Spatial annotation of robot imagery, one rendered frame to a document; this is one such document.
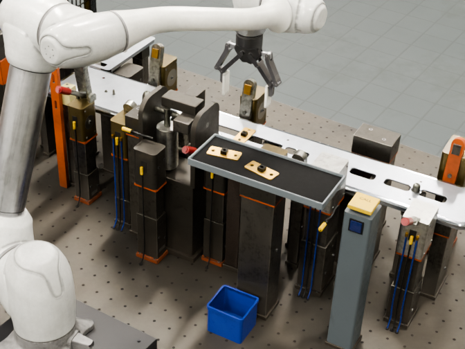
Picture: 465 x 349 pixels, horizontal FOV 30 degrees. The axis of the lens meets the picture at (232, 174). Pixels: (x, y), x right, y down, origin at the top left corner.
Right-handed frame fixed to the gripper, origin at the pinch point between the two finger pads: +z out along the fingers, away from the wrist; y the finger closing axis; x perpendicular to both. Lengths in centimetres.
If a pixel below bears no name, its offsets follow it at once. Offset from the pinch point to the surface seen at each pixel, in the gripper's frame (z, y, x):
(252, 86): 4.7, -4.7, 13.5
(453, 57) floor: 113, -4, 287
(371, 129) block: 10.4, 32.6, 18.6
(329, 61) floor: 113, -66, 242
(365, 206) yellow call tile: -2, 50, -35
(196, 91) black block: 14.4, -26.5, 17.3
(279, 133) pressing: 13.5, 8.5, 6.6
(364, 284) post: 21, 52, -34
